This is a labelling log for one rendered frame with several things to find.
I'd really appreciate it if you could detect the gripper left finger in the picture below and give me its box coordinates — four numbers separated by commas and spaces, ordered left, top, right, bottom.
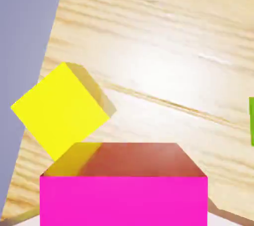
0, 207, 40, 226

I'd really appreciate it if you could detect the small pink cube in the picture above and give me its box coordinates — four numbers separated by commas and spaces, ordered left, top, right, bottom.
39, 142, 208, 226

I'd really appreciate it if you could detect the small yellow cube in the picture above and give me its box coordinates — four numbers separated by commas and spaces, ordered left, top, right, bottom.
10, 61, 117, 162

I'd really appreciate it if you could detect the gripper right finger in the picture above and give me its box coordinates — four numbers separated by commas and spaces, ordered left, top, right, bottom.
207, 197, 254, 226

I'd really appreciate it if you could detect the small green cube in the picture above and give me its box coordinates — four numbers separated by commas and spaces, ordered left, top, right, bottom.
249, 96, 254, 147

